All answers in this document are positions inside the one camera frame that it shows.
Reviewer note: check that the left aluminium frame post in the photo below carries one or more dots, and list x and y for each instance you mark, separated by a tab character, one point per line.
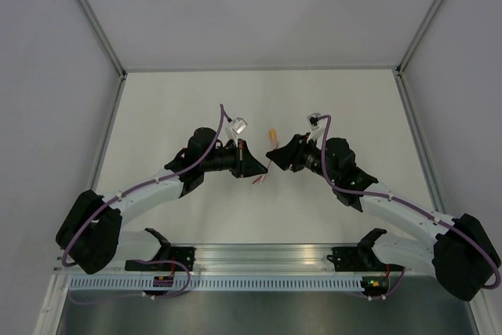
103	41

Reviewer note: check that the white slotted cable duct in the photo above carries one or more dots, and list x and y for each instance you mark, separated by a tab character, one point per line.
223	283

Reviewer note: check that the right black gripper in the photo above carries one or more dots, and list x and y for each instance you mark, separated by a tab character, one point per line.
291	153

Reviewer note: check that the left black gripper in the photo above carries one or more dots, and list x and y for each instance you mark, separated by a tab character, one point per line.
245	165

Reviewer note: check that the red thin pen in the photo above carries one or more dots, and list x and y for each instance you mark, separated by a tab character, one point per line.
274	148

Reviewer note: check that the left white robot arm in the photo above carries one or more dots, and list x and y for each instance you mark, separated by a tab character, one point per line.
92	234

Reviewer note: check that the right aluminium frame post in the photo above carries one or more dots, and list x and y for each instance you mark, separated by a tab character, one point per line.
432	11

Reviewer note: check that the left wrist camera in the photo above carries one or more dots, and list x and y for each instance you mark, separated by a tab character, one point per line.
237	125

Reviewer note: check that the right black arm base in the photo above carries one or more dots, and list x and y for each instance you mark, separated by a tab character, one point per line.
360	258

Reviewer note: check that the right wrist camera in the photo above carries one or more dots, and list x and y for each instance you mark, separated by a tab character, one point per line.
314	121

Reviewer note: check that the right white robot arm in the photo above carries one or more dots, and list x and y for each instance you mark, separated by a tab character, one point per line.
456	251

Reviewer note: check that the aluminium frame post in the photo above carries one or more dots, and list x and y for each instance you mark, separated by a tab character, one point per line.
103	41
432	11

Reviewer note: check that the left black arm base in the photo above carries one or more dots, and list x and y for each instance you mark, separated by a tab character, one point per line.
167	257

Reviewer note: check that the aluminium mounting rail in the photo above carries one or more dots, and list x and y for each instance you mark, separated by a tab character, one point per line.
254	258

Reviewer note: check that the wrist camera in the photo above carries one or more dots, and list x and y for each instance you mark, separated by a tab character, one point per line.
237	125
314	121

